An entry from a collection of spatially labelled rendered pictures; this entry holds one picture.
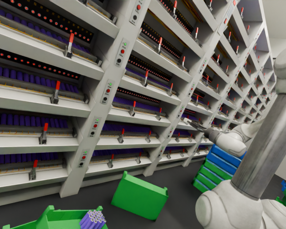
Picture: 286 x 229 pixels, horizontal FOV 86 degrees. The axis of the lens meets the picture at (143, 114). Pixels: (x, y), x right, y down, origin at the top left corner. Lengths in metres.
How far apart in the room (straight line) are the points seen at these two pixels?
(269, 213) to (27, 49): 1.04
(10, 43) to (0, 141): 0.36
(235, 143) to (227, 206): 0.48
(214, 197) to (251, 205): 0.11
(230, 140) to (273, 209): 0.40
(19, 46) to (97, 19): 0.28
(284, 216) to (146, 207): 0.66
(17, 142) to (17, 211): 0.36
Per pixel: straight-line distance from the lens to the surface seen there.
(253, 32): 2.06
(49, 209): 0.78
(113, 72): 0.76
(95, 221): 0.89
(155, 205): 1.08
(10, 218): 0.99
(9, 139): 0.80
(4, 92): 0.72
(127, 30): 0.77
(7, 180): 0.92
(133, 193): 1.04
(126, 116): 0.90
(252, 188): 0.70
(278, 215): 0.85
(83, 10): 0.69
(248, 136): 1.18
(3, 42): 0.65
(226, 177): 1.67
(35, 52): 0.66
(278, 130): 0.68
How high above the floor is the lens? 0.78
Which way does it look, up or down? 12 degrees down
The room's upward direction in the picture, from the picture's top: 23 degrees clockwise
